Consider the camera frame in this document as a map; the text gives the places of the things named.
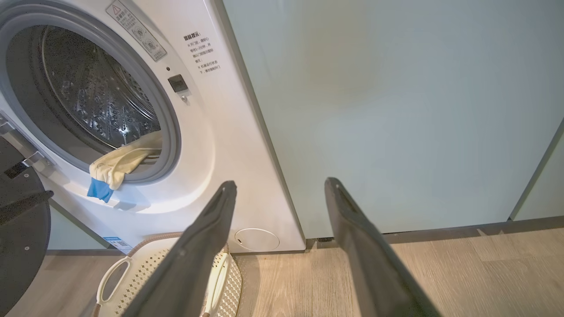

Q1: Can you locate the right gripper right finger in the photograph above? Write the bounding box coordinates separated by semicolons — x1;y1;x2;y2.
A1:
325;177;441;317

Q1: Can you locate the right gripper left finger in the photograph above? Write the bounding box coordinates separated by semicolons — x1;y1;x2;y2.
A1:
122;181;237;317

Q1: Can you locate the pale yellow garment blue trim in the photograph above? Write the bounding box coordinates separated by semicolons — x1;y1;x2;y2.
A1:
87;132;163;203

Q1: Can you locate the dark grey glass washer door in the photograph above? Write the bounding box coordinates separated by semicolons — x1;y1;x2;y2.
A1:
0;136;54;315

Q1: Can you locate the cream perforated laundry basket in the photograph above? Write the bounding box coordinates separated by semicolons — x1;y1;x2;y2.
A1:
91;232;242;317

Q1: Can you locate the white front-load washing machine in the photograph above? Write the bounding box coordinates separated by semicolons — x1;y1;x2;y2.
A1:
0;0;306;254

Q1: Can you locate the metal door hinge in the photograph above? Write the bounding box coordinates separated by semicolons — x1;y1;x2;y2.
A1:
0;114;56;177

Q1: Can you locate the black cabinet plinth strip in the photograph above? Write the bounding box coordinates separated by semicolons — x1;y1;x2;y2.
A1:
306;216;564;245

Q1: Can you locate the blue white energy label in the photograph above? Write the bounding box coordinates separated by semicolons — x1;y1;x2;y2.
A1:
104;236;133;254

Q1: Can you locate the wide pale green cabinet panel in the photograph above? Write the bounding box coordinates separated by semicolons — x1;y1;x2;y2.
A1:
223;0;564;239

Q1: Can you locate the narrow pale green cabinet panel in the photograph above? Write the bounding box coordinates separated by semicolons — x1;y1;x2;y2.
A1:
511;128;564;221

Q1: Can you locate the grey warning sticker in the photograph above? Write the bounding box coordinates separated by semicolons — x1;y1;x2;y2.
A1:
106;0;167;61

